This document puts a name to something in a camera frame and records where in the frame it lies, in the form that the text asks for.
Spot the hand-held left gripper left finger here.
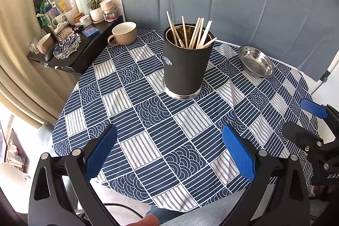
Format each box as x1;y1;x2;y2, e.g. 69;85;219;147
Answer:
28;124;118;226

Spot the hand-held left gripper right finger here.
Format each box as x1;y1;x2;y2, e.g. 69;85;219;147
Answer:
222;125;310;226

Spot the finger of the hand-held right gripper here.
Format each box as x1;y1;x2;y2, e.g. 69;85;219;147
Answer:
300;98;339;128
281;122;326;149

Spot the black utensil holder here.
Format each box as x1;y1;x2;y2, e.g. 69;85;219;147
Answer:
162;23;214;101

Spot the bunch of chopsticks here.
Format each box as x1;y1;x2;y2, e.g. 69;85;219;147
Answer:
166;11;218;50

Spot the person's right hand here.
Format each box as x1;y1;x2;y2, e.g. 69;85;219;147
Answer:
314;185;339;201

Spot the person's left hand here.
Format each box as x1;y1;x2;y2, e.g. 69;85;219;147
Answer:
132;215;160;226

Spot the blue white patterned tablecloth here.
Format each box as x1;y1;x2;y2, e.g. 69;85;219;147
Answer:
51;29;320;213

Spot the stainless steel bowl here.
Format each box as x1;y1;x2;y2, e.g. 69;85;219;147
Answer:
238;46;276;78

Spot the person's blue jeans leg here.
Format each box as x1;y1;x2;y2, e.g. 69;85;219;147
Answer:
144;206;186;226

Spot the white chair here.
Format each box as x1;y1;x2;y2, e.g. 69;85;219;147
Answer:
0;162;32;211

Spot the black side shelf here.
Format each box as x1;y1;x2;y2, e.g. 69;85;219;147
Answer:
26;15;124;76

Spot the beige curtain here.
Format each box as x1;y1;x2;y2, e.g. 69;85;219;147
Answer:
0;0;80;126

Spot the large beige mug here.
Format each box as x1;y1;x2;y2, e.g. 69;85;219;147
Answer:
107;22;137;47

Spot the small blue box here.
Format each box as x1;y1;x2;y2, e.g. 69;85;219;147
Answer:
81;25;100;39

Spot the small beige cup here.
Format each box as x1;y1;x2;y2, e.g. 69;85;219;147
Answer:
36;33;55;55

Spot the wooden hairbrush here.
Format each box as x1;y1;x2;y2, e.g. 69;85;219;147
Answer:
54;24;75;41

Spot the white round jar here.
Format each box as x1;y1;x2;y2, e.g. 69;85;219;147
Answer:
79;14;92;26

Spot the small potted plant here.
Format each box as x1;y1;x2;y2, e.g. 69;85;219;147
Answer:
89;0;104;22

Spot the clear glass jar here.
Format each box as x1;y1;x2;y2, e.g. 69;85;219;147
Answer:
103;6;118;22

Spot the green white packet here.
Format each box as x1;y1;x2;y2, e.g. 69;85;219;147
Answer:
37;0;53;26

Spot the black cable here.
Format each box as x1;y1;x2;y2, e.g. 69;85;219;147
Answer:
103;203;149;226

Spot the leaning picture frame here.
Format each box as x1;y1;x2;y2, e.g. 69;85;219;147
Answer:
4;115;28;171

